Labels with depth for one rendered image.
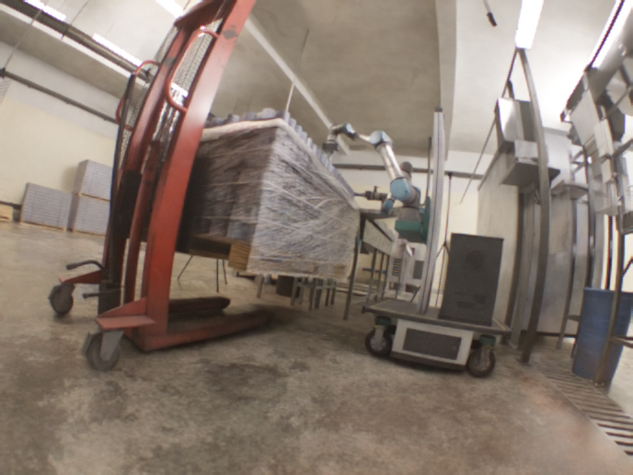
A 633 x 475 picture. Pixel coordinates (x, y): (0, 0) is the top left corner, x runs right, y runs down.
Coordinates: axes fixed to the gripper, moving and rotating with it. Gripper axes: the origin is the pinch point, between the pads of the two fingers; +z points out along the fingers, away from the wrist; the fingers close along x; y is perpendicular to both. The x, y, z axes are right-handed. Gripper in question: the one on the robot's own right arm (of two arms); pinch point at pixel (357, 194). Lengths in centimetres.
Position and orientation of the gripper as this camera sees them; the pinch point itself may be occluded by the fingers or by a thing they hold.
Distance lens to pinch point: 238.6
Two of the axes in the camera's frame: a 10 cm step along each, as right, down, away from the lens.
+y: -1.8, 9.8, -1.0
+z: -9.3, -1.3, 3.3
